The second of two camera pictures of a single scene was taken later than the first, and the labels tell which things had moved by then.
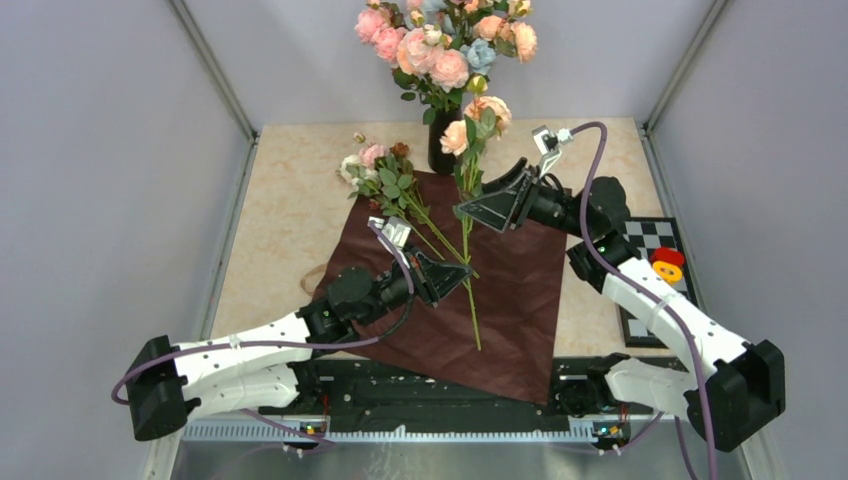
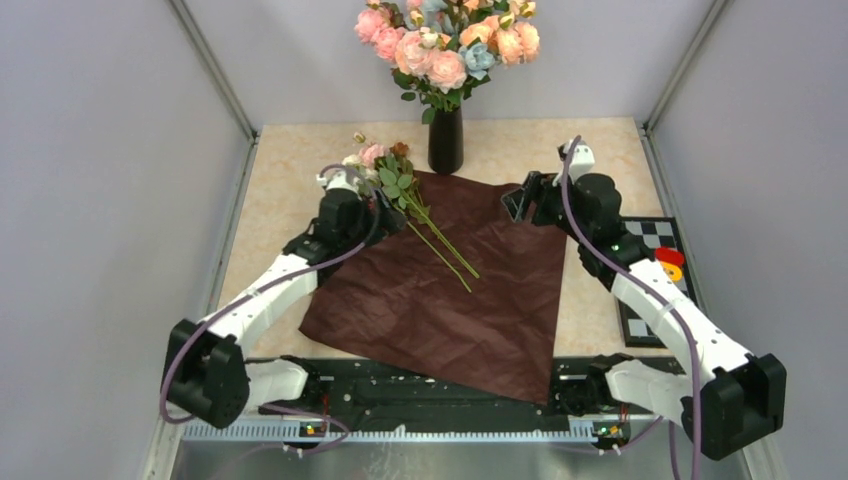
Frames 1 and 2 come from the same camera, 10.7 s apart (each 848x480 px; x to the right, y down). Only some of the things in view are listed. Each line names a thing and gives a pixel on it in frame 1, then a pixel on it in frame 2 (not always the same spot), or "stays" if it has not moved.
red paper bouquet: x=500 y=327 stays
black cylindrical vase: x=442 y=162 stays
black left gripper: x=433 y=281 → x=388 y=221
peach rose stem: x=485 y=117 → x=516 y=41
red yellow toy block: x=668 y=263 stays
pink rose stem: x=442 y=69 stays
